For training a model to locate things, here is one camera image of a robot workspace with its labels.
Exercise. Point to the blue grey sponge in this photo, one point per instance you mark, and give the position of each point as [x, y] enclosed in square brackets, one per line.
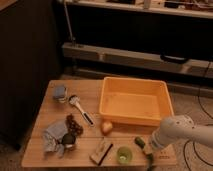
[60, 93]

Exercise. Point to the brown grape bunch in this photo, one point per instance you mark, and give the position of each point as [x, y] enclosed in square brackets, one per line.
[73, 126]

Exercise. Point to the small green cup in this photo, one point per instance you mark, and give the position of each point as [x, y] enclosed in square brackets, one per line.
[124, 155]

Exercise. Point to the yellow onion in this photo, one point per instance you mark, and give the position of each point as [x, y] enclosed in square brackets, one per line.
[106, 127]

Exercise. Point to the grey metal shelf rail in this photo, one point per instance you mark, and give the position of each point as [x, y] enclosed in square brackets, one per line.
[136, 59]

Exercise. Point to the wooden folding table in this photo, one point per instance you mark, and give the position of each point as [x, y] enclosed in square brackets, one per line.
[51, 111]

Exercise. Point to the wooden block brush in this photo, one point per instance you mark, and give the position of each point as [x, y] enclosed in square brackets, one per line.
[100, 152]

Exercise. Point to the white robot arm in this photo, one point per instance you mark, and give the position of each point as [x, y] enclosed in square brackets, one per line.
[178, 127]

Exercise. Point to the upper cluttered shelf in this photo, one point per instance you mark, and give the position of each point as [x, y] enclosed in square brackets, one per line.
[150, 6]

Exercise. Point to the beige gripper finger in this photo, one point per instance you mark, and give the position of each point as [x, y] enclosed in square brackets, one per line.
[147, 149]

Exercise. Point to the orange plastic tray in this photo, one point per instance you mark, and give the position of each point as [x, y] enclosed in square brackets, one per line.
[135, 101]

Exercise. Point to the blue grey cloth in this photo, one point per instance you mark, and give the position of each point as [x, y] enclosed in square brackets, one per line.
[52, 137]

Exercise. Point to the white handled spoon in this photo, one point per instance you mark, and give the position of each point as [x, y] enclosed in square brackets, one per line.
[74, 100]

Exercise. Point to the black handle on rail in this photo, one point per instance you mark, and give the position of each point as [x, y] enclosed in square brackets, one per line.
[177, 60]

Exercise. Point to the metal vertical pole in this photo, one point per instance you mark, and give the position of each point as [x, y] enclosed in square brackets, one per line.
[71, 36]

